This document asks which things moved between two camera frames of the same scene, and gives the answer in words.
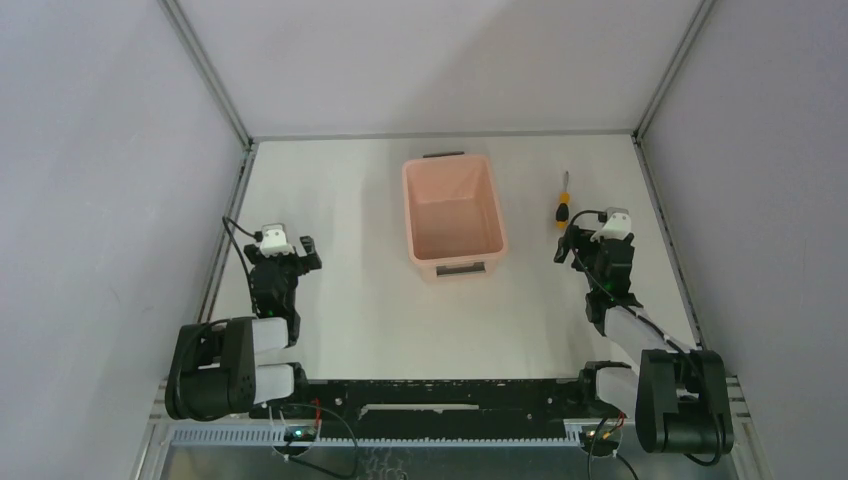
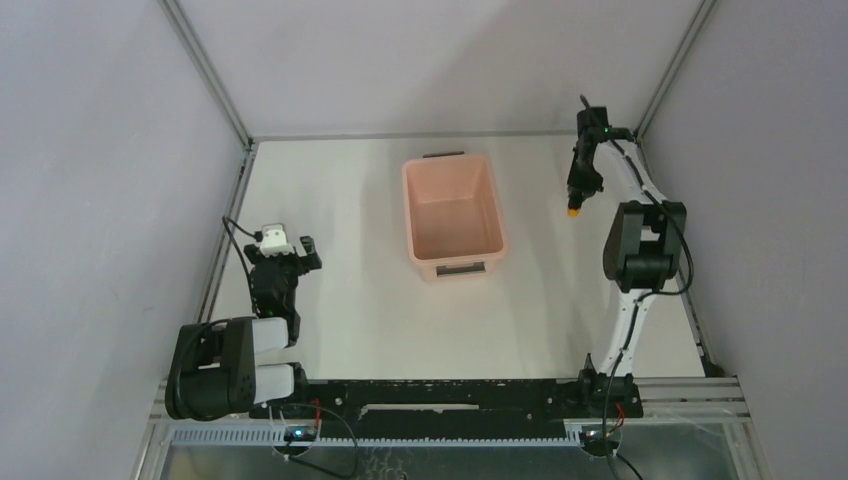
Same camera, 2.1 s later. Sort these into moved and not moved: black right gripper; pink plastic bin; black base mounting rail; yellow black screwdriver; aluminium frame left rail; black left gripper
Moved: black right gripper; yellow black screwdriver
Not moved: pink plastic bin; aluminium frame left rail; black base mounting rail; black left gripper
